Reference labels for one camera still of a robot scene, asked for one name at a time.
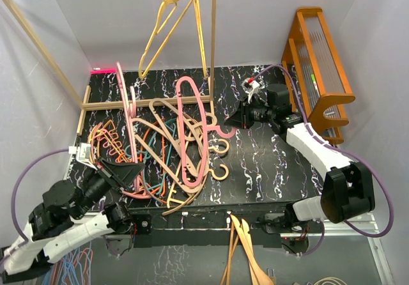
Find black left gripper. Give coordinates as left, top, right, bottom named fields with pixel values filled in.
left=73, top=155, right=146, bottom=216

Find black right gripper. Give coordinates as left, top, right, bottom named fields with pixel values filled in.
left=224, top=96, right=275, bottom=130

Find pink plastic hanger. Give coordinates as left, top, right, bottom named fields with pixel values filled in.
left=176, top=76, right=236, bottom=188
left=116, top=62, right=150, bottom=199

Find yellow velvet hanger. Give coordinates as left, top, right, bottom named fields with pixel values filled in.
left=193, top=0, right=208, bottom=79
left=137, top=0, right=195, bottom=79

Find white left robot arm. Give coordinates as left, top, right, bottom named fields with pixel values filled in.
left=1, top=158, right=145, bottom=284

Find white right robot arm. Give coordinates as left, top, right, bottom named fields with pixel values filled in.
left=224, top=79, right=375, bottom=232

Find wooden hangers on floor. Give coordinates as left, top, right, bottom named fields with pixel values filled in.
left=220, top=214, right=277, bottom=284

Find teal thin hanger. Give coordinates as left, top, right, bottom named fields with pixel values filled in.
left=124, top=118, right=172, bottom=204

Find orange thin hanger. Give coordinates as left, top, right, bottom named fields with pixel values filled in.
left=87, top=119, right=172, bottom=204

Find orange wooden shelf rack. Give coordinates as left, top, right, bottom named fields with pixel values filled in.
left=281, top=7, right=355, bottom=145

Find beige plastic hanger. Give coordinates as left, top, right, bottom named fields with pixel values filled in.
left=149, top=98, right=206, bottom=216

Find pink tape strip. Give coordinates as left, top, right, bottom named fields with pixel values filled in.
left=90, top=69, right=116, bottom=75

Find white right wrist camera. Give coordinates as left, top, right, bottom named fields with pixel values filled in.
left=242, top=77, right=260, bottom=104

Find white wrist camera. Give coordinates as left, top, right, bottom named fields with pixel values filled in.
left=242, top=77, right=260, bottom=104
left=68, top=142, right=92, bottom=166

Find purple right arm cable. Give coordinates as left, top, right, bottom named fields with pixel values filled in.
left=252, top=63, right=396, bottom=257

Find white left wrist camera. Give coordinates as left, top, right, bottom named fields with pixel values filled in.
left=68, top=142, right=92, bottom=166

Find wooden clothes rack frame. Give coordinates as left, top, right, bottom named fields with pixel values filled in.
left=2, top=0, right=217, bottom=135

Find blue wire hangers pile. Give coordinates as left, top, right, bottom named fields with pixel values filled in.
left=41, top=243, right=93, bottom=285

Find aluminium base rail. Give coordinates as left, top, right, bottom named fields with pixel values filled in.
left=277, top=213, right=381, bottom=237

